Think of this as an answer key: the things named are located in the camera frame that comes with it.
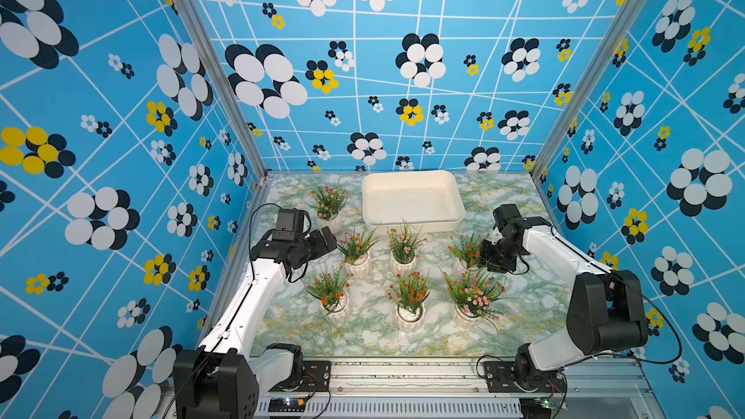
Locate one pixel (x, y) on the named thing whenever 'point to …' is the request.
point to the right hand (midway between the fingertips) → (487, 264)
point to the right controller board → (535, 407)
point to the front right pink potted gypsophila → (473, 297)
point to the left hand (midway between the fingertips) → (327, 241)
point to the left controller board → (286, 404)
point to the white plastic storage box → (431, 200)
